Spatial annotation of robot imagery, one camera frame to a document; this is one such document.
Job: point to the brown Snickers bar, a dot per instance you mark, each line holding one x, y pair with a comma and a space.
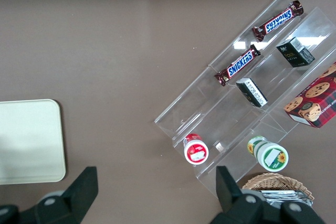
239, 65
278, 20

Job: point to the silver foil packets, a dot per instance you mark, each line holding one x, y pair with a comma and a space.
283, 195

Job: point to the clear acrylic stepped display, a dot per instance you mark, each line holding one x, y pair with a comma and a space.
218, 108

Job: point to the red tartan cookie box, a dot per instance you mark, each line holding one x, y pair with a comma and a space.
315, 98

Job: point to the light tan wicker basket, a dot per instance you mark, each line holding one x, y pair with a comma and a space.
278, 180

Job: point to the cream rectangular plastic tray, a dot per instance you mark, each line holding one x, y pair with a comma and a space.
29, 140

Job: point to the black box with barcode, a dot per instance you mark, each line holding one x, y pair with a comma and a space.
295, 52

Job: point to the green sunflower lidded cup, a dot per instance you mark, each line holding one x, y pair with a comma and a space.
267, 154

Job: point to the black box with white label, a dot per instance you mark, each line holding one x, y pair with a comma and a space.
252, 92

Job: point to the red lidded cup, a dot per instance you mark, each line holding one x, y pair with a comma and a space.
195, 150

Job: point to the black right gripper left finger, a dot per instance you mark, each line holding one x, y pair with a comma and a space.
60, 208

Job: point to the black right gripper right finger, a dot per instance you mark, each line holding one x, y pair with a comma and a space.
249, 208

